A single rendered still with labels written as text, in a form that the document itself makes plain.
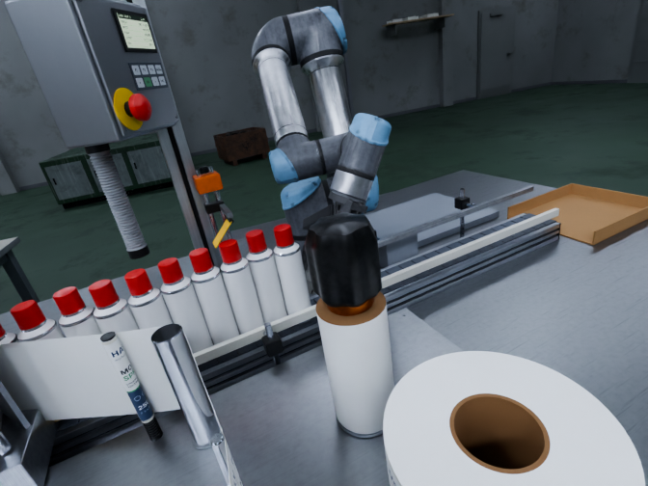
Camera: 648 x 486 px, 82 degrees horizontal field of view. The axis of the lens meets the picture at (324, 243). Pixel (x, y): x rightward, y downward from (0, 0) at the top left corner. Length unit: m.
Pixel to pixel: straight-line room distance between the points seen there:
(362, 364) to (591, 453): 0.23
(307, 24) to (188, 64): 8.61
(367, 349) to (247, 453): 0.23
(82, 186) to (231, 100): 4.16
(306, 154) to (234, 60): 8.90
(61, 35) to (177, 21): 9.08
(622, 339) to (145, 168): 6.44
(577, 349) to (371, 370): 0.43
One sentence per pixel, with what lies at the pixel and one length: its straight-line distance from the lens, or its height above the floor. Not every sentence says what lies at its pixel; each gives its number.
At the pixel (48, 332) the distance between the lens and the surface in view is 0.72.
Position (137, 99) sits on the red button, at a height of 1.34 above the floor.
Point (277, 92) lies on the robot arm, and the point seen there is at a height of 1.31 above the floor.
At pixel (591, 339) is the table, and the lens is 0.84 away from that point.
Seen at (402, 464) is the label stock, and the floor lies 1.02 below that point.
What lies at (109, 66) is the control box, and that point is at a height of 1.38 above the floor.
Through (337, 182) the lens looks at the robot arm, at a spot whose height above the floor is 1.14.
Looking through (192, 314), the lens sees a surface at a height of 0.99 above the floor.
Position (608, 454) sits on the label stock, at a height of 1.02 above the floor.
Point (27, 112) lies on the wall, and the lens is 10.26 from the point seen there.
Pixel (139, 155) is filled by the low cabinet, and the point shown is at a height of 0.59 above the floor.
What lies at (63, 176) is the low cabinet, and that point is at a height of 0.50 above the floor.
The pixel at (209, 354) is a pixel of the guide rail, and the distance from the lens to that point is 0.72.
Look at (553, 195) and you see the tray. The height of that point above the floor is 0.85.
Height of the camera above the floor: 1.33
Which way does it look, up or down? 24 degrees down
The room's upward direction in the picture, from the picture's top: 9 degrees counter-clockwise
